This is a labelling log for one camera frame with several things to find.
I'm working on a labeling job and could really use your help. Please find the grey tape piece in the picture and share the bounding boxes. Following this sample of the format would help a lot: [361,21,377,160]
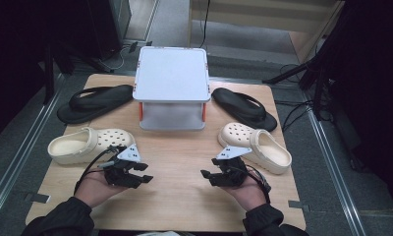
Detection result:
[288,200,311,212]
[25,192,52,205]

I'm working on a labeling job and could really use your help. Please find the black floor cables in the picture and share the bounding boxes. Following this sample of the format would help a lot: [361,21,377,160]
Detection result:
[275,63,317,133]

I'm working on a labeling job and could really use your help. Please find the beige wooden platform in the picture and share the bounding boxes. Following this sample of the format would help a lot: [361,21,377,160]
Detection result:
[188,0,345,64]

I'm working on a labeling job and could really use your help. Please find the person's dark trouser leg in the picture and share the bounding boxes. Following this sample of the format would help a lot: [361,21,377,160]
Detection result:
[281,223,310,236]

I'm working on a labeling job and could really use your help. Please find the dark cabinet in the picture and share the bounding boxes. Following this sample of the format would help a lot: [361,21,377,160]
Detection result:
[85,0,133,62]

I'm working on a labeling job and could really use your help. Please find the person's right hand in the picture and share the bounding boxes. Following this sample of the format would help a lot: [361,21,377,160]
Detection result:
[221,176,268,212]

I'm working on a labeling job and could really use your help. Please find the black tripod stand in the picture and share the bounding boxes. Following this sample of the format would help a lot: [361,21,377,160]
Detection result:
[262,48,336,121]

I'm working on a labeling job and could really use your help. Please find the black flip-flop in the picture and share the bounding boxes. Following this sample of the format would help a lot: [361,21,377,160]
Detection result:
[211,87,279,134]
[56,84,135,125]

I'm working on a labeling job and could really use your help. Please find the hanging black cable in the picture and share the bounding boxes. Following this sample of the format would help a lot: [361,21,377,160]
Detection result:
[198,0,212,49]

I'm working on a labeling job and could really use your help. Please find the person's left hand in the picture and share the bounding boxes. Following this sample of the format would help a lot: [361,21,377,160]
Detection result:
[74,170,121,209]

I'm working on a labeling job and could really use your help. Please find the left hand-held gripper black cable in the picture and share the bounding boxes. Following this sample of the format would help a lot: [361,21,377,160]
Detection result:
[73,146,127,197]

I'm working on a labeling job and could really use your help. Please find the white shoe rack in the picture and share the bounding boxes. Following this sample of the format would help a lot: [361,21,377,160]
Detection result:
[132,45,212,132]

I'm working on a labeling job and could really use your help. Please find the cream clog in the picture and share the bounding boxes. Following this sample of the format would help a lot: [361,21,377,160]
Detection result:
[217,122,293,176]
[47,127,137,166]

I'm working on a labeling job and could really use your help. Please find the black metal stand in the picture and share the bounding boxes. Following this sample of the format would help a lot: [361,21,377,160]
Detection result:
[41,42,114,106]

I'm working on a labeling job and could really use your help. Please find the right hand-held gripper black cable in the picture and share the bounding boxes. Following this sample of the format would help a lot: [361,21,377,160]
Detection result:
[237,164,273,205]

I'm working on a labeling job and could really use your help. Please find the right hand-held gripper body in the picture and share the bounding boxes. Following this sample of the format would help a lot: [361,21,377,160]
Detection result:
[210,146,253,189]

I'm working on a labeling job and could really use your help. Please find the white floor cable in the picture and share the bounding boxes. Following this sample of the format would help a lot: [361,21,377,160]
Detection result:
[97,45,127,73]

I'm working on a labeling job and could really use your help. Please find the hand-held gripper black cable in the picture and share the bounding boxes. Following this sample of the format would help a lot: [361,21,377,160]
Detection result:
[237,164,273,205]
[73,146,127,197]

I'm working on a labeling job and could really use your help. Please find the metal floor rail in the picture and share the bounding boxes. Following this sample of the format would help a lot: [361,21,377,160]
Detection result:
[301,89,367,236]
[0,73,67,228]

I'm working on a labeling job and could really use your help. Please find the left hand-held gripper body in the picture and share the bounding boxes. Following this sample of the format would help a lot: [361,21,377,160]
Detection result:
[102,143,143,190]

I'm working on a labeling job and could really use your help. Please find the dark curtain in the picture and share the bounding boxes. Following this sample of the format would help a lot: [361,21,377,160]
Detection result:
[0,0,90,147]
[315,0,393,210]

